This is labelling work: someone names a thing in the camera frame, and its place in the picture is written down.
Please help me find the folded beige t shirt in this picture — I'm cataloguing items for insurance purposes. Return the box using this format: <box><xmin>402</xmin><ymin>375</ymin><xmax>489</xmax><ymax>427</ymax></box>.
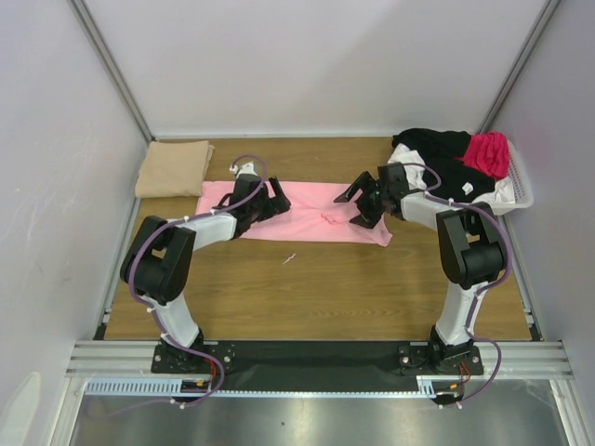
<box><xmin>135</xmin><ymin>140</ymin><xmax>214</xmax><ymax>199</ymax></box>

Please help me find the black t shirt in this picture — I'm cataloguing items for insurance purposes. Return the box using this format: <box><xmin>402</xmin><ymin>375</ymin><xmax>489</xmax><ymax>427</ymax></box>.
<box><xmin>391</xmin><ymin>128</ymin><xmax>496</xmax><ymax>203</ymax></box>

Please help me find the aluminium frame rail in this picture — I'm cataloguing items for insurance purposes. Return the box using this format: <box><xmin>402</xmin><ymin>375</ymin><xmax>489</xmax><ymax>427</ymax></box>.
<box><xmin>66</xmin><ymin>340</ymin><xmax>573</xmax><ymax>380</ymax></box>

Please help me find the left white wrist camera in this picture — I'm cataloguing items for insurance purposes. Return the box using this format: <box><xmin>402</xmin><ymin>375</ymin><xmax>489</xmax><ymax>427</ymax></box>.
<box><xmin>230</xmin><ymin>161</ymin><xmax>258</xmax><ymax>178</ymax></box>

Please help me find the white t shirt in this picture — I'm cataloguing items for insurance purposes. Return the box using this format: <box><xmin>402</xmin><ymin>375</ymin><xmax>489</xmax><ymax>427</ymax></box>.
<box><xmin>389</xmin><ymin>143</ymin><xmax>516</xmax><ymax>204</ymax></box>

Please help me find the white plastic laundry basket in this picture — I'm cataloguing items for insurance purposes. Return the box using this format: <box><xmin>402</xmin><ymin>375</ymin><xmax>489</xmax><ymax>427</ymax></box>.
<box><xmin>473</xmin><ymin>140</ymin><xmax>534</xmax><ymax>216</ymax></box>

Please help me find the small pink thread scrap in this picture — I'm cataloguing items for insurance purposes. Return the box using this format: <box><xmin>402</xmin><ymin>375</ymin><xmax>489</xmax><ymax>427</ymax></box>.
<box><xmin>282</xmin><ymin>253</ymin><xmax>297</xmax><ymax>265</ymax></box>

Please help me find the crimson red t shirt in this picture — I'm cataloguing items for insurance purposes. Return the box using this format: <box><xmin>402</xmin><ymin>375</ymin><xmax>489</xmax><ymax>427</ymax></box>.
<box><xmin>460</xmin><ymin>132</ymin><xmax>510</xmax><ymax>181</ymax></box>

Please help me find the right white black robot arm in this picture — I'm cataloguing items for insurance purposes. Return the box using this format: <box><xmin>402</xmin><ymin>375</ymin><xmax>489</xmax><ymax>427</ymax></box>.
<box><xmin>334</xmin><ymin>163</ymin><xmax>510</xmax><ymax>374</ymax></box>

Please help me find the pink t shirt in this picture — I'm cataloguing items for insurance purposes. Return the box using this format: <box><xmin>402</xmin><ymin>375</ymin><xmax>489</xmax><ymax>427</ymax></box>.
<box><xmin>194</xmin><ymin>179</ymin><xmax>394</xmax><ymax>247</ymax></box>

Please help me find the grey slotted cable duct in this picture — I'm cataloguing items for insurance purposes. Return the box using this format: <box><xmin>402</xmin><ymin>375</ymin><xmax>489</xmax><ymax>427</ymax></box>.
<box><xmin>85</xmin><ymin>376</ymin><xmax>462</xmax><ymax>399</ymax></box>

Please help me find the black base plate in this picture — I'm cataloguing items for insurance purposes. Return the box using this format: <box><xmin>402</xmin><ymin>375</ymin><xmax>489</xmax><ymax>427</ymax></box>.
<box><xmin>151</xmin><ymin>339</ymin><xmax>484</xmax><ymax>392</ymax></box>

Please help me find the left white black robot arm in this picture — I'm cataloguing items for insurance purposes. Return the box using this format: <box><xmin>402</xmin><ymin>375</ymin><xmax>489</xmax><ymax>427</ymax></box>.
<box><xmin>120</xmin><ymin>173</ymin><xmax>291</xmax><ymax>374</ymax></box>

